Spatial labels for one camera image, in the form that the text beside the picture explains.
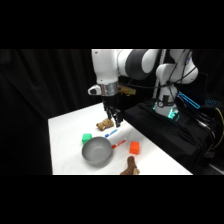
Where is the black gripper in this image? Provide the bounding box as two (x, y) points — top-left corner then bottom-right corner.
(101, 93), (123, 128)

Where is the brown plush deer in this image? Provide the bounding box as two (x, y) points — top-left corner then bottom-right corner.
(119, 155), (141, 176)

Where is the grey metal bowl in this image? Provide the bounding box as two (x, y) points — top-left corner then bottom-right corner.
(81, 136), (114, 168)

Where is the striped plush tiger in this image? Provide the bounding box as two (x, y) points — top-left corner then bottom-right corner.
(96, 118), (114, 132)

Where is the blue capped marker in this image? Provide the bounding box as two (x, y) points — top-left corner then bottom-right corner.
(104, 128), (119, 138)

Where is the red capped marker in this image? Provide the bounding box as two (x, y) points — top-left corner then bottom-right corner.
(111, 138), (128, 150)

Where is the green toy block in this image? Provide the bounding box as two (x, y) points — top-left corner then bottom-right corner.
(81, 133), (93, 146)

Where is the orange toy block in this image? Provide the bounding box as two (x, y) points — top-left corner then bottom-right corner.
(129, 140), (141, 156)

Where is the blue lit device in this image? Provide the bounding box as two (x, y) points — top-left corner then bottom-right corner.
(177, 91), (202, 111)

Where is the black curtain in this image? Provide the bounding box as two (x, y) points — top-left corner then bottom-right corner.
(0, 49), (224, 176)

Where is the tan wrist mount block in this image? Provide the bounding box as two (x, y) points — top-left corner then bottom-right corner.
(118, 84), (137, 97)

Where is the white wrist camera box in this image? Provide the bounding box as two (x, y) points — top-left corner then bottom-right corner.
(87, 84), (103, 97)

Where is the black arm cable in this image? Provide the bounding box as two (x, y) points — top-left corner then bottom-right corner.
(131, 49), (194, 101)

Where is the yellow cable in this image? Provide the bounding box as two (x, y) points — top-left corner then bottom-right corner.
(213, 107), (224, 151)

